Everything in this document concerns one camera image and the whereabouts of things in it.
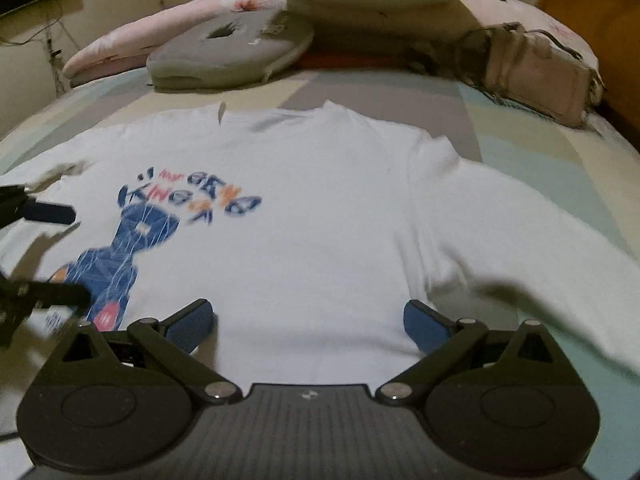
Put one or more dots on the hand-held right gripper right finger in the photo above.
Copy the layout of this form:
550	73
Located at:
425	327

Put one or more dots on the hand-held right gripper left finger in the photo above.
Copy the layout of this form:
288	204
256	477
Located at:
190	325

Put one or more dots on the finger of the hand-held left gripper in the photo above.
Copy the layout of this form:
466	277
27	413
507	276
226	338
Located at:
55	295
50	213

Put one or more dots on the white printed sweatshirt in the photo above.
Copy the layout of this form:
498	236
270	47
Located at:
325	210

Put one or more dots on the pink floral quilt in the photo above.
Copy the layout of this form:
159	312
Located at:
140	35

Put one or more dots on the grey pillow with hole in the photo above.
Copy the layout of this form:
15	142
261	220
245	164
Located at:
220	57

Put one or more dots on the dark furry charm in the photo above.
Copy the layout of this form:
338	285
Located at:
425	62

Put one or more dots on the pink handbag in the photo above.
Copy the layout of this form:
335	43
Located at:
535	80

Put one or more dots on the orange flat object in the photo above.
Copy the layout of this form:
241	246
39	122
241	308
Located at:
350	57

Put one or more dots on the folded beige blanket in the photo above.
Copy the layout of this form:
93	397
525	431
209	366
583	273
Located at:
375	30

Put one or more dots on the beige bag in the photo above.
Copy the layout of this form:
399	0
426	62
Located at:
540	20

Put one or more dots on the wooden bed headboard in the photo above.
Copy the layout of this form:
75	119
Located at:
600	20

